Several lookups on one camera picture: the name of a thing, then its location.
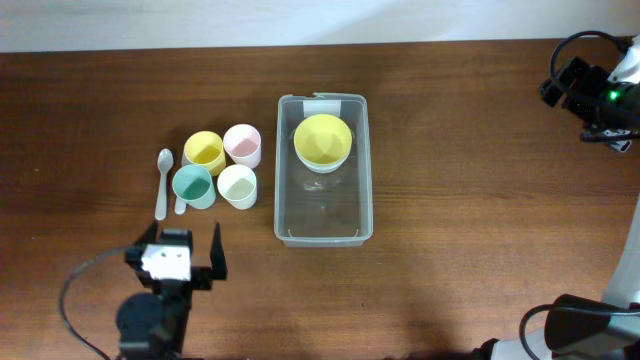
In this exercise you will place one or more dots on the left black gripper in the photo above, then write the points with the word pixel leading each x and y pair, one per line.
pixel 204 277

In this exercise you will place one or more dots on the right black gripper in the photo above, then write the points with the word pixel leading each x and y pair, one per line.
pixel 590 79

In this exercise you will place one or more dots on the green plastic cup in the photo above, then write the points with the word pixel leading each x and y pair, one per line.
pixel 194 185

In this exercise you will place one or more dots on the cream plastic cup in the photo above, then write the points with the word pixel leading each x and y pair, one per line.
pixel 237 184

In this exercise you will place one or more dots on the yellow plastic cup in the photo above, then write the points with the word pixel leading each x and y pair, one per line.
pixel 206 149

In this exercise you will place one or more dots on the pink plastic cup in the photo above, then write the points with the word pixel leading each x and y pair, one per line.
pixel 242 142

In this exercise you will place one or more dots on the white plastic bowl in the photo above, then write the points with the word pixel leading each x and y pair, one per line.
pixel 323 168

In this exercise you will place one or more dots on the yellow plastic bowl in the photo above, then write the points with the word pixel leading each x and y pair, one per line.
pixel 322 139

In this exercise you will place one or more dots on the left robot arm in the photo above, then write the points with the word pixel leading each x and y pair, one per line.
pixel 152 324

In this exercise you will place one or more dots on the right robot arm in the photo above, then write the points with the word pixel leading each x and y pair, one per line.
pixel 573 327

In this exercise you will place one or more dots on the clear plastic storage container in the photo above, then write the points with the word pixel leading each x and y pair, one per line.
pixel 333 209

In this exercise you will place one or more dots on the short white plastic spoon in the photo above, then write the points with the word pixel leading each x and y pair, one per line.
pixel 180 206

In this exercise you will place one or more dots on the long white plastic spoon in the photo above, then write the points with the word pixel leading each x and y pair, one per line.
pixel 165 162

